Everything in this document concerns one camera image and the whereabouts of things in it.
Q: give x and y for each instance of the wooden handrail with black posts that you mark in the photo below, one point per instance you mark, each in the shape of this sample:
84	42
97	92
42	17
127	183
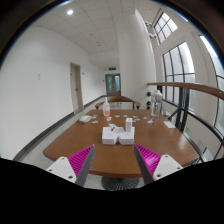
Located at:
198	112

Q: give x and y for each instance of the white paper sheet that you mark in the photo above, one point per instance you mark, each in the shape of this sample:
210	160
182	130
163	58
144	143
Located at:
169	124

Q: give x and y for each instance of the wooden chair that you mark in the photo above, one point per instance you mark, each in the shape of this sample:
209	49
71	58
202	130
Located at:
117	99

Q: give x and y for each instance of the clear plastic water bottle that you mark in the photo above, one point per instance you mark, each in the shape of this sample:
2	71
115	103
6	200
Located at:
156	100

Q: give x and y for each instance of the black table pedestal base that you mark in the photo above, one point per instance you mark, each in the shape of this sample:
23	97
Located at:
116	184

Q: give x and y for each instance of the white charger plug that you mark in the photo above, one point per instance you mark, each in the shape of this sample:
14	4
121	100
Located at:
128	124

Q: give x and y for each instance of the white power strip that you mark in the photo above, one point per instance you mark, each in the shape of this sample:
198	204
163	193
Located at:
117	135

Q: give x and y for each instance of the beige side door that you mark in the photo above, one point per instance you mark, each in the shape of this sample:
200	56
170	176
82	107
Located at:
76	89

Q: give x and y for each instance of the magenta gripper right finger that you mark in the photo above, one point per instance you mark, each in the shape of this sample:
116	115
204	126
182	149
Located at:
154	166

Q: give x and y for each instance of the sanitizer bottle with red label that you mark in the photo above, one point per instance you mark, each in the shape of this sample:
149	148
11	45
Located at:
106	107

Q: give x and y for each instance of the grey double door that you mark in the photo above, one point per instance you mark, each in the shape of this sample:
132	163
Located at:
112	84

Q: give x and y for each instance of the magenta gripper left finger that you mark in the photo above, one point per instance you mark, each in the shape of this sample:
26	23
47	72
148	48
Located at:
74	168

